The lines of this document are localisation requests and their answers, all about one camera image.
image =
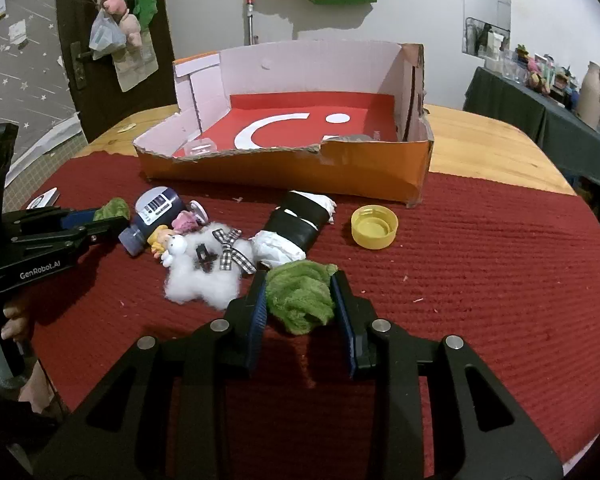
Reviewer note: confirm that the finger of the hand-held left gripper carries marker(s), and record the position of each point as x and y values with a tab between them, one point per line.
77	218
97	232

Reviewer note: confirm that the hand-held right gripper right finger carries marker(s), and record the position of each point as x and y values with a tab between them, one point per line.
342	320

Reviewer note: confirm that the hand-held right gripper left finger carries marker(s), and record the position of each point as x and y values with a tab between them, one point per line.
258	320

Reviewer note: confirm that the small green cloth piece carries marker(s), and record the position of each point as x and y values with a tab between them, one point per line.
111	209

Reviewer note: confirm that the large green cloth piece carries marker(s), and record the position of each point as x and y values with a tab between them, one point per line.
300	297

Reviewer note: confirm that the dark blue bottle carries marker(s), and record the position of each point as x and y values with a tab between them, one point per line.
152	215

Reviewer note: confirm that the yellow bottle cap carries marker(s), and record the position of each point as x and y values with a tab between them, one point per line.
374	227

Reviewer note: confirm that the black-wrapped white paper roll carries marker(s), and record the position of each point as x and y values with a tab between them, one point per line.
292	227

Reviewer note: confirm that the orange cardboard box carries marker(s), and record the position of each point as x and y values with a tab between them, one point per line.
290	170

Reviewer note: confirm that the person's left forearm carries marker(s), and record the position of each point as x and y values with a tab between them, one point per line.
42	390

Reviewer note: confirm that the person's left hand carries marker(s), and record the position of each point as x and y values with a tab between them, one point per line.
16	327

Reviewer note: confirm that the white card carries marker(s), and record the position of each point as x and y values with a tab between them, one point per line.
45	199

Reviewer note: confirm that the small yellow-haired doll figure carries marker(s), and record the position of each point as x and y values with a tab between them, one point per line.
161	240

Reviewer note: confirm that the white fluffy plush with bow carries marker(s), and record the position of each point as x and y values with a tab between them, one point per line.
195	285

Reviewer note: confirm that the checkered ribbon bow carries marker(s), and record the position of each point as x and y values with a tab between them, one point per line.
232	252

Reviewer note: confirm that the black hair clip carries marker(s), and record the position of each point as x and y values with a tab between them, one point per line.
206	257

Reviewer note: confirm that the small pink doll figure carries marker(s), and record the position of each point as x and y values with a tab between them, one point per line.
185	221

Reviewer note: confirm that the clear plastic lid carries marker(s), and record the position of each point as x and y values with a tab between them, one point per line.
201	147

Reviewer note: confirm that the red table mat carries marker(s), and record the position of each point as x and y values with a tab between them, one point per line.
480	285

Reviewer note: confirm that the clear plastic bag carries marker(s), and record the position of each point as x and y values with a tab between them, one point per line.
105	37

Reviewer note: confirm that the dark brown door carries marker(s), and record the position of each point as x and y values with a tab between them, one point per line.
70	10

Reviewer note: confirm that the pink plush toy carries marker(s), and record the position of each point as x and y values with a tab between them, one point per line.
122	10

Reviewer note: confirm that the metal pipe with red cap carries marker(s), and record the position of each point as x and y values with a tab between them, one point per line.
250	22

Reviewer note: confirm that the side table with green cloth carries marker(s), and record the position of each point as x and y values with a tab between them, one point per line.
520	105

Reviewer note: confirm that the beige thermos jug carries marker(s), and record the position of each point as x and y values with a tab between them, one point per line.
592	95

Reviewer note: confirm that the wall mirror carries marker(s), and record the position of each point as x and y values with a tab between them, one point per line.
485	5

